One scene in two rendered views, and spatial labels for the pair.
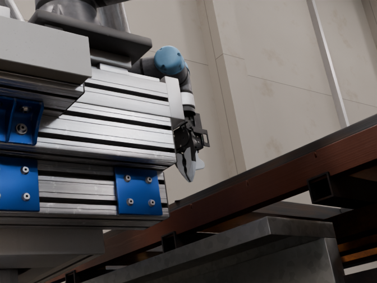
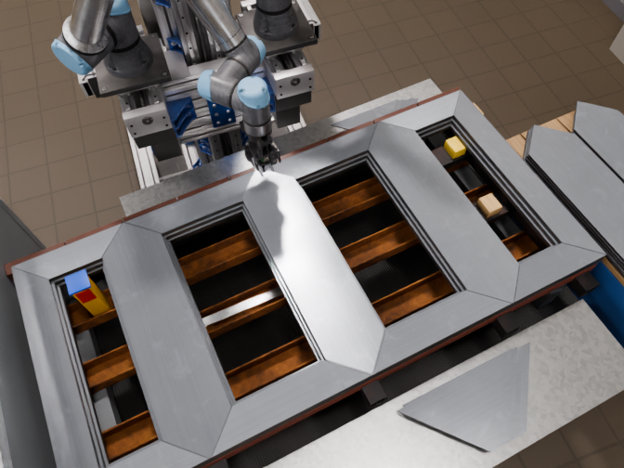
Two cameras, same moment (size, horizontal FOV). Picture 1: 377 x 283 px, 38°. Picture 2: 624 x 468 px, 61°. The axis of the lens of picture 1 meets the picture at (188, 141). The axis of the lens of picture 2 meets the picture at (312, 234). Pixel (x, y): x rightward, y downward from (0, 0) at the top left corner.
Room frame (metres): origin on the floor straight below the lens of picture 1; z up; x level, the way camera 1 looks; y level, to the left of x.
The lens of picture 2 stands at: (1.92, -0.84, 2.21)
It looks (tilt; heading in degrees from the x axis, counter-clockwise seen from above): 60 degrees down; 112
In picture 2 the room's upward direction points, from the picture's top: 1 degrees counter-clockwise
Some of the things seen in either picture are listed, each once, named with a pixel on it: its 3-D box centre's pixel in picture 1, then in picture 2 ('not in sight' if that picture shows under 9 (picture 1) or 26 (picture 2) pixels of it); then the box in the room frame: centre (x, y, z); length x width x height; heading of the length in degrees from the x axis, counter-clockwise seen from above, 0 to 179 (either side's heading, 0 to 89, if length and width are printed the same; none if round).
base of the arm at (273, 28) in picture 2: not in sight; (274, 13); (1.27, 0.51, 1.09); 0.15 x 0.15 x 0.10
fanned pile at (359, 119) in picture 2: not in sight; (383, 121); (1.68, 0.54, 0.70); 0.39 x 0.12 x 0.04; 47
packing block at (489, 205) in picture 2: not in sight; (488, 205); (2.11, 0.22, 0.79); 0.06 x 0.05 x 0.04; 137
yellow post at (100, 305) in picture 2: not in sight; (92, 297); (1.08, -0.50, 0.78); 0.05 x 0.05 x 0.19; 47
